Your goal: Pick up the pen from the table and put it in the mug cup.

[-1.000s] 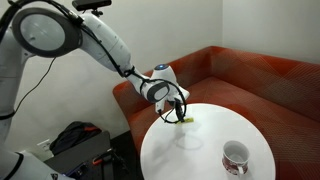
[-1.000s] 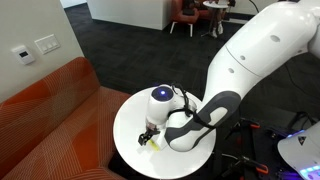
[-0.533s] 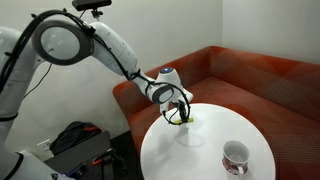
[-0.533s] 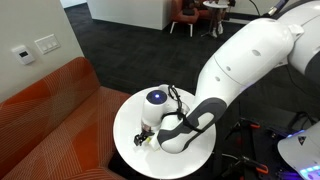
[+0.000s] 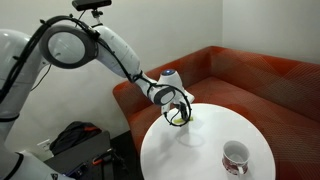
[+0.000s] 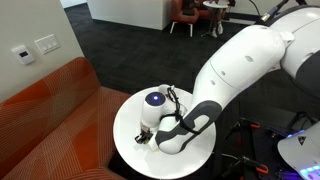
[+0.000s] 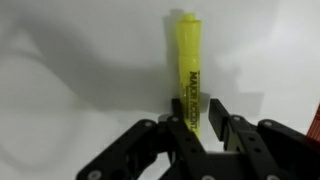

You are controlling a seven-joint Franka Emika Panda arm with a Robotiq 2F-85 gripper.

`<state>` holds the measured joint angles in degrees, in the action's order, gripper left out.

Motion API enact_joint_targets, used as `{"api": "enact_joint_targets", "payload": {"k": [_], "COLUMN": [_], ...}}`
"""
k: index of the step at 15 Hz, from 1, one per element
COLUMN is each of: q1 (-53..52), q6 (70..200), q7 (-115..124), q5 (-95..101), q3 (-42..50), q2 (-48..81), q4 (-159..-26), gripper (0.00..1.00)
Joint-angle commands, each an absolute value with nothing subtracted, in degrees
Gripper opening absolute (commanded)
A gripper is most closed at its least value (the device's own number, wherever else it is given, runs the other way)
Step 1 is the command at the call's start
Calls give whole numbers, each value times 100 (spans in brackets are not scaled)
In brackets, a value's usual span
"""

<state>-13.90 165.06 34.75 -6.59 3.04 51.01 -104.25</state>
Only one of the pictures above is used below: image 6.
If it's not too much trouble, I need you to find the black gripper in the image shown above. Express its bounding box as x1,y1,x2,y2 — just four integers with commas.
134,122,156,145

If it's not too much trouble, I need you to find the orange upholstered sofa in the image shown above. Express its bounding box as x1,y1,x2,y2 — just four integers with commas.
0,56,133,180

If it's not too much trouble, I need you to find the white counter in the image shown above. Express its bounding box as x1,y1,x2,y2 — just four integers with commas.
86,0,175,31

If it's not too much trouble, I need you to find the orange chair with white legs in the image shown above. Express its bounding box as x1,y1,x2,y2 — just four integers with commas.
169,0,202,38

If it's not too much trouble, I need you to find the small round side table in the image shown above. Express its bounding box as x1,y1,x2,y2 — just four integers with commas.
201,0,232,39

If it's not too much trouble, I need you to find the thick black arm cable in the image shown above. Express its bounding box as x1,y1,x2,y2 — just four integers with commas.
159,85,203,135

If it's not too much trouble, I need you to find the orange handled clamp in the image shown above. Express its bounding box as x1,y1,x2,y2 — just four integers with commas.
229,117,261,141
222,154,270,178

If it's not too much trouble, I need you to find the white light switch plate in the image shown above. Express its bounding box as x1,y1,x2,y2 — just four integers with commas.
34,33,61,55

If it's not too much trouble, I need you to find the white wall thermostat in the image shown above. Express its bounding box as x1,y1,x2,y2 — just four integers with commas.
11,44,36,66

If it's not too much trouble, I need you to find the black cable with metal connector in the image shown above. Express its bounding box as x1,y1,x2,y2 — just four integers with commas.
254,0,290,26

